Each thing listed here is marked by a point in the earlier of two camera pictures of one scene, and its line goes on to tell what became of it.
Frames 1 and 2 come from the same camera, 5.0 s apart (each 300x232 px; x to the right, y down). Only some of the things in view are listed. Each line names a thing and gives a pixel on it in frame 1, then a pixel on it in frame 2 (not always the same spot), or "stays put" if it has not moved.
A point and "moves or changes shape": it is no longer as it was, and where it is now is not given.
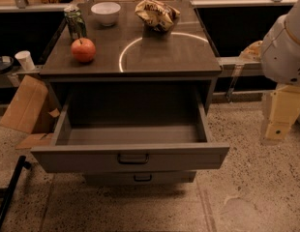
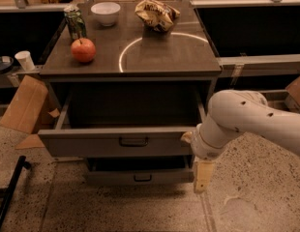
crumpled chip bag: x=160 y=15 stays put
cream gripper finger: x=266 y=115 to x=187 y=136
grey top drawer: x=130 y=130 moves or changes shape
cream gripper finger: x=286 y=102 to x=202 y=175
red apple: x=83 y=49 stays put
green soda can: x=75 y=22 stays put
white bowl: x=105 y=13 stays put
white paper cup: x=24 y=58 stays put
